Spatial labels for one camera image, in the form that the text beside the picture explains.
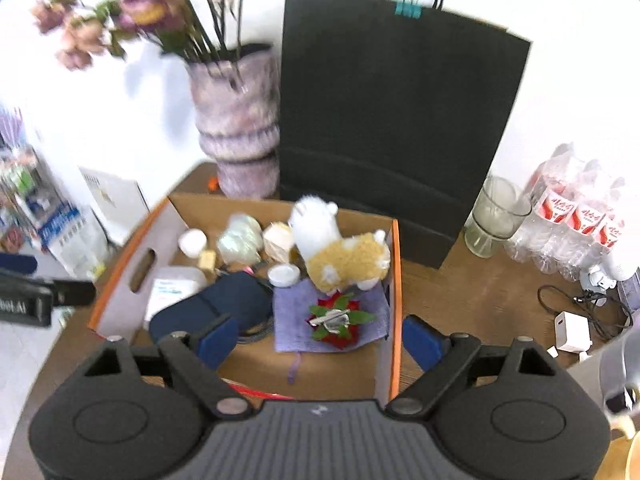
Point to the purple textured vase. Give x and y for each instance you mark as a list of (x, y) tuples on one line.
[(235, 130)]

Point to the pale yellow cup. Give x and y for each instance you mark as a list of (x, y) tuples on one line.
[(631, 455)]

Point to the small white plastic piece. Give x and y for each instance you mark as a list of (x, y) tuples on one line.
[(552, 351)]

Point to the blue white printed carton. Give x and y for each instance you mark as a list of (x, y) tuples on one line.
[(70, 240)]

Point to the teal binder clip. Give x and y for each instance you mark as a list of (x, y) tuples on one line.
[(408, 9)]

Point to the orange-edged cardboard box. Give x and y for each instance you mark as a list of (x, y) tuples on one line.
[(250, 360)]

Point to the artificial flower bouquet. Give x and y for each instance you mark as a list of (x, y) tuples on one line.
[(145, 5)]

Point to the clear glass cup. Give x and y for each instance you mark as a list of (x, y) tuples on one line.
[(492, 220)]

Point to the white round jar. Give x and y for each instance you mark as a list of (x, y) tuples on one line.
[(283, 275), (192, 242)]

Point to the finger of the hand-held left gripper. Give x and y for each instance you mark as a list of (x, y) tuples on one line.
[(75, 294), (17, 265)]

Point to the white cardboard carton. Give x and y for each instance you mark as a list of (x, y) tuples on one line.
[(115, 200)]

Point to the purple woven pouch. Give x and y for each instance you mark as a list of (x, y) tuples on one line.
[(295, 320)]

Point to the small yellow cube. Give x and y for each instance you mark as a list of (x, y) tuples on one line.
[(208, 260)]

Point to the pale grey object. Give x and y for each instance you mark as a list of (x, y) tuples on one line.
[(595, 370)]

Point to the navy blue case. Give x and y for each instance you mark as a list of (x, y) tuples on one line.
[(225, 295)]

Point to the white plug adapter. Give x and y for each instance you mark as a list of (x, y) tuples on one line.
[(597, 277)]

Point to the pack of water bottles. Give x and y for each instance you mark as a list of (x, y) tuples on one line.
[(565, 215)]

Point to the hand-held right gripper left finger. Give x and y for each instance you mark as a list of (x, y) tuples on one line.
[(219, 338)]

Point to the white charger block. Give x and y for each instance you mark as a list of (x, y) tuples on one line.
[(572, 332)]

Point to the cream round ornament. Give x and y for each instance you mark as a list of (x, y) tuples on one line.
[(277, 242)]

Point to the white and tan plush alpaca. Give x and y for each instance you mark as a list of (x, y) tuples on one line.
[(345, 260)]

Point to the small orange object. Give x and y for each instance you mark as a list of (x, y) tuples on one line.
[(213, 183)]

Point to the brown wooden desktop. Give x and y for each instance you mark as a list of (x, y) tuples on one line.
[(475, 300)]

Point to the white plastic container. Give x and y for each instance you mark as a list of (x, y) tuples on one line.
[(170, 287)]

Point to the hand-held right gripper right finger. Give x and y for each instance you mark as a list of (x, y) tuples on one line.
[(421, 342)]

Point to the black paper bag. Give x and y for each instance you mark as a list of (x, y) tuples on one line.
[(390, 125)]

